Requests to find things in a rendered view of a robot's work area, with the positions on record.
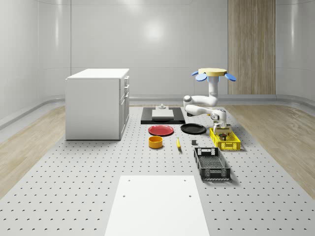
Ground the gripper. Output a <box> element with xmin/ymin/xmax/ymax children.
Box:
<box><xmin>214</xmin><ymin>125</ymin><xmax>232</xmax><ymax>137</ymax></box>

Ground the yellow basket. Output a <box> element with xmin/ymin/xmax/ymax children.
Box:
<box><xmin>209</xmin><ymin>127</ymin><xmax>241</xmax><ymax>151</ymax></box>

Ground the black plate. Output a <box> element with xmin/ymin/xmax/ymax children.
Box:
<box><xmin>180</xmin><ymin>123</ymin><xmax>207</xmax><ymax>135</ymax></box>

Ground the dark grey basket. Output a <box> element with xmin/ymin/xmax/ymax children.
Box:
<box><xmin>193</xmin><ymin>147</ymin><xmax>232</xmax><ymax>181</ymax></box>

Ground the drone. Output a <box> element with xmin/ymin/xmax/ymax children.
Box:
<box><xmin>191</xmin><ymin>67</ymin><xmax>237</xmax><ymax>82</ymax></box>

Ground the red plate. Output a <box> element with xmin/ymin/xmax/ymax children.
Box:
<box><xmin>148</xmin><ymin>124</ymin><xmax>175</xmax><ymax>136</ymax></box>

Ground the yellow bowl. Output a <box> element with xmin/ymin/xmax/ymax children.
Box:
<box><xmin>148</xmin><ymin>136</ymin><xmax>164</xmax><ymax>149</ymax></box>

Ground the black stove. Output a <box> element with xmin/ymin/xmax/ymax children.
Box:
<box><xmin>140</xmin><ymin>104</ymin><xmax>186</xmax><ymax>125</ymax></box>

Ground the white board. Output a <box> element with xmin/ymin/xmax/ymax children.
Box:
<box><xmin>104</xmin><ymin>175</ymin><xmax>211</xmax><ymax>236</ymax></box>

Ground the white cabinet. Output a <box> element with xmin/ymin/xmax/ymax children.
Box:
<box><xmin>65</xmin><ymin>68</ymin><xmax>130</xmax><ymax>141</ymax></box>

